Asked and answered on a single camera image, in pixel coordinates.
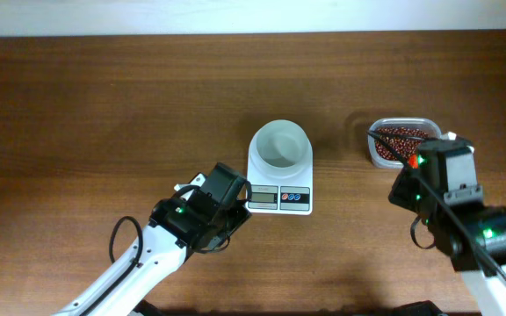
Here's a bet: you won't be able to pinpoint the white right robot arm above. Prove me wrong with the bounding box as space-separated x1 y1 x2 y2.
388 138 506 315

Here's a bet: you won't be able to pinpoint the red adzuki beans in container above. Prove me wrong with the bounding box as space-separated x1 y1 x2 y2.
375 126 430 160

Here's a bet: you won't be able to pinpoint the white digital kitchen scale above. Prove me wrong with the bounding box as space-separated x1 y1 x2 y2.
244 131 314 216

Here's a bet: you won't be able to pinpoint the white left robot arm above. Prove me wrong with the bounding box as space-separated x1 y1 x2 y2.
58 162 251 315

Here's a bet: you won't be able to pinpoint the orange plastic measuring scoop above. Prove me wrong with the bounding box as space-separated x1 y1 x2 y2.
408 154 419 169

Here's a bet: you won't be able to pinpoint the black right camera cable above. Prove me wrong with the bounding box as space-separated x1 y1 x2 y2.
365 130 506 308

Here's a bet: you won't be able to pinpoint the white metal bowl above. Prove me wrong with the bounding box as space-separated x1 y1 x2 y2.
254 119 309 169

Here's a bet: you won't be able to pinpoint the clear plastic bean container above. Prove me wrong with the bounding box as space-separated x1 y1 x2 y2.
367 118 441 169

